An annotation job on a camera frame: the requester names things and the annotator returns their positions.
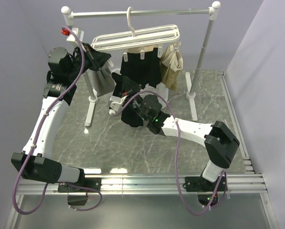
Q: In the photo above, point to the white metal drying rack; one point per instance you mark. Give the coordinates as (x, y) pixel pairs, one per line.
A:
(212, 11)

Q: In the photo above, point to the hanging grey underwear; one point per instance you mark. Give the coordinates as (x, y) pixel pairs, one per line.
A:
(102, 81)

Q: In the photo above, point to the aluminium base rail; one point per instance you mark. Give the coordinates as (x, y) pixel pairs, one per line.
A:
(125, 184)

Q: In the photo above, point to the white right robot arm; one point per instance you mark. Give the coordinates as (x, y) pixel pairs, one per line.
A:
(220, 142)

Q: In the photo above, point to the hanging beige underwear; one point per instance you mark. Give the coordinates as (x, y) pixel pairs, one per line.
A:
(171, 63)

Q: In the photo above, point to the hanging black underwear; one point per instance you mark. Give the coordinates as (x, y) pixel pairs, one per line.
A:
(143, 71)

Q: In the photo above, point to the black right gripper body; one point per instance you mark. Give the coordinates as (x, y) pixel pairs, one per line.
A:
(136, 103)

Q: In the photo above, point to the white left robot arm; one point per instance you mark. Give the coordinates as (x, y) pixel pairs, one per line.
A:
(34, 162)

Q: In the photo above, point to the black underwear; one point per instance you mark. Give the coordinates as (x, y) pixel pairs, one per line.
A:
(143, 71)
(128, 115)

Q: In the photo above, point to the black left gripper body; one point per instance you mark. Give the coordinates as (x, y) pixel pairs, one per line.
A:
(87, 64)

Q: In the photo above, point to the white clip hanger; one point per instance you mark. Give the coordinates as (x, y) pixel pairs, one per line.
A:
(155, 36)

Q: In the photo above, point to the white perforated plastic basket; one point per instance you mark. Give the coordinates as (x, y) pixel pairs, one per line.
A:
(159, 89)

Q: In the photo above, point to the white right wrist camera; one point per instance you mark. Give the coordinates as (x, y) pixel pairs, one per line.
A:
(116, 104)

